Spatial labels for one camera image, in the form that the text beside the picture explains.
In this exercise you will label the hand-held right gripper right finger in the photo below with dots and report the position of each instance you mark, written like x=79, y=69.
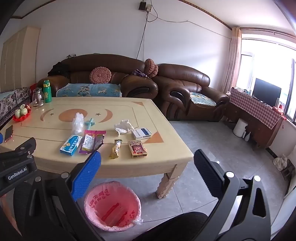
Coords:
x=205, y=172

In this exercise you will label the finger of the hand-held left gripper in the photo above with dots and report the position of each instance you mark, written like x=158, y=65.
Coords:
x=25, y=144
x=1, y=137

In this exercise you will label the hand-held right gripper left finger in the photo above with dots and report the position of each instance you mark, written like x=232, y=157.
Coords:
x=87, y=173

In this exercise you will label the pink-lined waste bin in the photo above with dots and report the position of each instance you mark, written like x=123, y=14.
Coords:
x=111, y=208

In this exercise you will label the clear plastic bag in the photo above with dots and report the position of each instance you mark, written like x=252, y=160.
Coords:
x=78, y=124

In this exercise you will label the white tissue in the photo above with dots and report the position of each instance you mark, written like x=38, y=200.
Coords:
x=123, y=127

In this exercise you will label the smartphone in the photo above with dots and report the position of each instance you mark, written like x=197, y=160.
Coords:
x=8, y=133

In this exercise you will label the red tray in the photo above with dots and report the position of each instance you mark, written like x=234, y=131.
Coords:
x=22, y=117

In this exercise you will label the pale green cup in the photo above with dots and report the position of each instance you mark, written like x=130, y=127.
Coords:
x=18, y=113
x=23, y=109

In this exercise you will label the purple snack wrapper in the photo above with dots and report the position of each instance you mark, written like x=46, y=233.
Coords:
x=91, y=140

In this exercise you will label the yellow snack bar wrapper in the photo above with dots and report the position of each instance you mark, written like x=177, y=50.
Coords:
x=115, y=149

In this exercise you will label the black and white patterned cover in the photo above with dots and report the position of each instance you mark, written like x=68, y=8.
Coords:
x=13, y=99

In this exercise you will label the beige carved table leg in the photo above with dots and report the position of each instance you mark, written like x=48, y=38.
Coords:
x=166, y=185

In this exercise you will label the glass teapot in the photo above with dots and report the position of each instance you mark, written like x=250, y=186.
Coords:
x=38, y=98

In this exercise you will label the teal toy sword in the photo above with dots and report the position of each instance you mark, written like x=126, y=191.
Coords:
x=89, y=122

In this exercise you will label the white bottle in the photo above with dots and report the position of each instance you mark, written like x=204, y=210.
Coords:
x=247, y=136

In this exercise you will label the red cigarette box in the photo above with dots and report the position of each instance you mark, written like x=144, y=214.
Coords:
x=137, y=148

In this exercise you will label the white round appliance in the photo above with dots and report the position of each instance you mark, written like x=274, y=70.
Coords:
x=239, y=128

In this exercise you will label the green drinking bottle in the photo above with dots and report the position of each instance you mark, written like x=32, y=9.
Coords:
x=47, y=92

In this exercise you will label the person's dark pants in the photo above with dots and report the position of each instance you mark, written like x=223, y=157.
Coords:
x=175, y=227

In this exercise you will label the wooden desk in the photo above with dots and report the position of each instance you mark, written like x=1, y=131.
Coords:
x=259, y=132

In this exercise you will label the white and blue medicine box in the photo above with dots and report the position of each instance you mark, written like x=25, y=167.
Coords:
x=141, y=133

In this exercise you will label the blue armchair seat cover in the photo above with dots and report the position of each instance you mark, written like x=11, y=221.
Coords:
x=203, y=99

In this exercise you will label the white cloth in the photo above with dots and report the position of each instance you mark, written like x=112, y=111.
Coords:
x=279, y=162

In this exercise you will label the brown leather armchair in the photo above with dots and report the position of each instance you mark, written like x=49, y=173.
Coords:
x=180, y=102

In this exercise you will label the red checked tablecloth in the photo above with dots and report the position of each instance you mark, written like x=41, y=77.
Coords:
x=254, y=106

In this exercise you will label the cream wardrobe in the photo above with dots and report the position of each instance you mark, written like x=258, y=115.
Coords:
x=20, y=58

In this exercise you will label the black cloth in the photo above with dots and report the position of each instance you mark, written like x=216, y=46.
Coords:
x=59, y=69

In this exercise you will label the blue printed sofa cover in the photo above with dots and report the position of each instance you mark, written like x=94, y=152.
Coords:
x=92, y=90

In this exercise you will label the pink round cushion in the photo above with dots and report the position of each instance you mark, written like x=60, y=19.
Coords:
x=100, y=75
x=150, y=68

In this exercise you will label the brown leather sofa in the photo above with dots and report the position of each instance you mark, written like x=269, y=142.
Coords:
x=136, y=85

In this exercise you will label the black monitor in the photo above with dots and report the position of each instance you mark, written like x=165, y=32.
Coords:
x=266, y=91

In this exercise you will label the purple cloth item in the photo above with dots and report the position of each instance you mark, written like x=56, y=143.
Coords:
x=140, y=73

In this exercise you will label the beige curtain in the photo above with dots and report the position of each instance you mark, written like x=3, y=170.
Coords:
x=233, y=60

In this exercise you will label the window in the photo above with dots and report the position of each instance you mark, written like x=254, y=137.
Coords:
x=266, y=60

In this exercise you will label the wall socket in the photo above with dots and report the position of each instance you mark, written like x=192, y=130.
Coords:
x=144, y=5

